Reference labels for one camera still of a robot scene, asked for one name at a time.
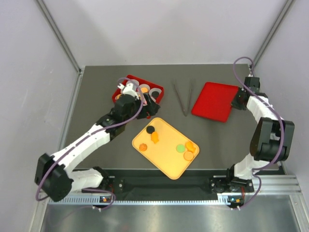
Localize white paper cup back-left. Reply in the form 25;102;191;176
126;79;140;87

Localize yellow tray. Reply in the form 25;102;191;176
132;117;200;180

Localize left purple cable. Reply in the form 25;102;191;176
35;77;145;211

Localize orange fish cookie left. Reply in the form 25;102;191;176
151;131;159;144

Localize white paper cup back-right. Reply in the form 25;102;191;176
149;88;162;99

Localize black sandwich cookie top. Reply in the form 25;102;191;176
146;126;155;134

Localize orange fish cookie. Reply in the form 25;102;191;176
151;131;159;144
185;141;196;153

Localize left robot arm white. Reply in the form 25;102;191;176
34;94;160;202

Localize green sandwich cookie right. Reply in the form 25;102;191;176
176;144;186;153

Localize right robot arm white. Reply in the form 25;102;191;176
210;76;295;193

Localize black sandwich cookie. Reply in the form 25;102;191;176
146;126;155;134
152;91;160;99

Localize white paper cup back-middle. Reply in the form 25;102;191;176
139;84;151;93

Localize orange swirl cookie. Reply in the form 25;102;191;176
139;143;148;152

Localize aluminium frame post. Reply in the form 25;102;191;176
35;0;82;73
249;0;296;68

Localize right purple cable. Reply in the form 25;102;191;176
233;57;285;211

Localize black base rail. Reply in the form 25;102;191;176
88;169;254;201

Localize orange fish cookie right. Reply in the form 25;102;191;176
185;141;196;153

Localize aluminium frame right post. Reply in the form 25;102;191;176
249;0;296;68

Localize red box lid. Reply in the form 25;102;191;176
191;82;239;123

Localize metal tongs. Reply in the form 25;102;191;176
171;79;194;117

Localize purple cable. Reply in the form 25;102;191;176
35;77;145;211
233;57;285;211

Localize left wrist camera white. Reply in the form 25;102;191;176
117;81;140;99

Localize toothed cable duct strip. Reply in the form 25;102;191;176
48;194;242;206

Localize aluminium frame left post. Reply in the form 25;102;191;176
35;0;82;73

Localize red cookie box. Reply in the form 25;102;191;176
112;75;164;104

